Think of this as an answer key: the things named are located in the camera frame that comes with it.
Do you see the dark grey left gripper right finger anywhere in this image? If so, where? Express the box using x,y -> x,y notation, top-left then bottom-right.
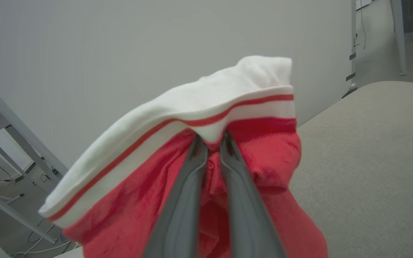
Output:
220,130 -> 288,258

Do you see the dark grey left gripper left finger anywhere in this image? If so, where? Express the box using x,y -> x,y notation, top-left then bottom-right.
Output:
142,134 -> 209,258

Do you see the grey partition edge post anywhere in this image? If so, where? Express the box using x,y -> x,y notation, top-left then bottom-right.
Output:
342,0 -> 358,99

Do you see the grey metal table leg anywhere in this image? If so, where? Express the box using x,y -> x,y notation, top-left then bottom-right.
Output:
0,181 -> 58,245

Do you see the white floor cable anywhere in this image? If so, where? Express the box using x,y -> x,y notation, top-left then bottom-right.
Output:
11,239 -> 81,257

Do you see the white equipment box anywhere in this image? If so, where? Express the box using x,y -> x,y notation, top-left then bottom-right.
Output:
0,128 -> 35,177

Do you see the red white basketball jersey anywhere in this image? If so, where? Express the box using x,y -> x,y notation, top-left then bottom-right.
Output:
38,56 -> 329,258

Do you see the grey desk leg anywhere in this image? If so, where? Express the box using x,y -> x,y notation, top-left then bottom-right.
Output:
389,0 -> 408,76

